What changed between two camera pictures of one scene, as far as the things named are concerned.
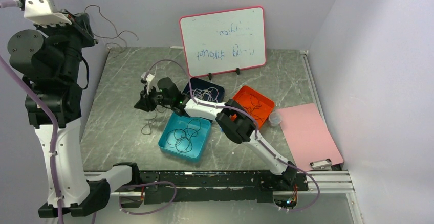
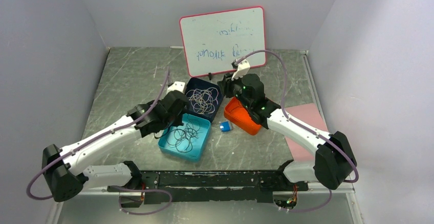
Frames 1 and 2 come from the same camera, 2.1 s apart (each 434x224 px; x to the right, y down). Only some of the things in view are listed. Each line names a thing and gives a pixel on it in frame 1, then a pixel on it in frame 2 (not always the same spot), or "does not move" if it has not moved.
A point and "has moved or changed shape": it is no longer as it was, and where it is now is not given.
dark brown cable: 113,25 has moved or changed shape
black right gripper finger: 146,104 -> 227,85
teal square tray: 188,137 does not move
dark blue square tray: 205,90 does not move
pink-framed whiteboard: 224,41 does not move
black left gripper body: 68,38 -> 175,120
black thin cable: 181,138 does not move
